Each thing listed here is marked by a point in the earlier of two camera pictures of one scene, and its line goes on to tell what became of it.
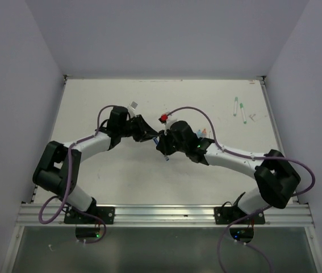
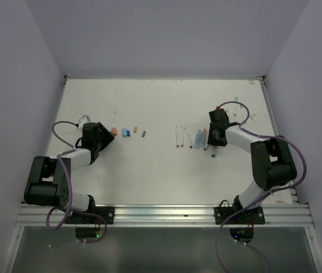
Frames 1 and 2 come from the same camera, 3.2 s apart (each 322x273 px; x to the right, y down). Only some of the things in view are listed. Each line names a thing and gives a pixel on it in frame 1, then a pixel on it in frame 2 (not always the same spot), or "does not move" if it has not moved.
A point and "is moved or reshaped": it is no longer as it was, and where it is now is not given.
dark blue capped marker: x=157 y=141 is moved or reshaped
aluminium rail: x=276 y=215 does not move
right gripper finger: x=166 y=144 → x=214 y=137
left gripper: x=144 y=131 → x=107 y=135
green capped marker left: x=235 y=106 does not move
